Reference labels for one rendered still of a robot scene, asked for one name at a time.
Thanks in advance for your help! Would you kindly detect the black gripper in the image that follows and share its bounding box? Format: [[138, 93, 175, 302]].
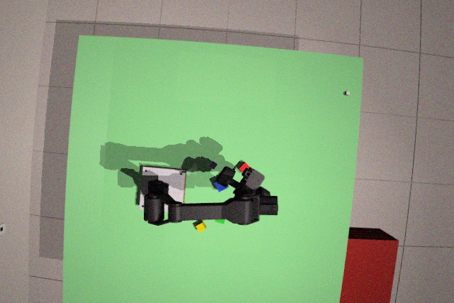
[[216, 166, 270, 197]]

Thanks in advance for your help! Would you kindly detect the blue block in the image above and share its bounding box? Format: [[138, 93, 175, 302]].
[[214, 181, 228, 192]]

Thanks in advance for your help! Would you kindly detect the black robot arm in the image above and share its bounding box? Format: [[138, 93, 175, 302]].
[[143, 167, 278, 226]]

